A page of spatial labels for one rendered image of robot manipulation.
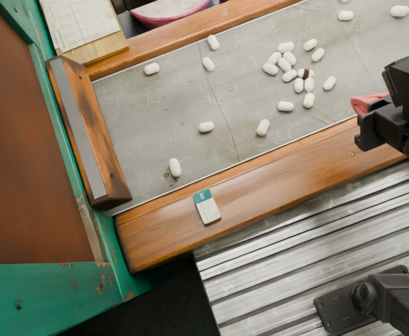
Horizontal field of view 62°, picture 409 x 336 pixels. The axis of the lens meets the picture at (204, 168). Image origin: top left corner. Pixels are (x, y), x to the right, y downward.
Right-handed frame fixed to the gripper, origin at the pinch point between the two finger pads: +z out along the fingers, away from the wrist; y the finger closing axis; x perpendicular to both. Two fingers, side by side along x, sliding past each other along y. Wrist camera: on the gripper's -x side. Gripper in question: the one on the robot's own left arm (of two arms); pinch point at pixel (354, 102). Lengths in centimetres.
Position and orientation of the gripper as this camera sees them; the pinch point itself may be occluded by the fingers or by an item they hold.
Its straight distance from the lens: 65.2
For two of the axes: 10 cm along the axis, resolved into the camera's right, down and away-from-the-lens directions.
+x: 2.8, 7.7, 5.8
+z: -2.6, -5.2, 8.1
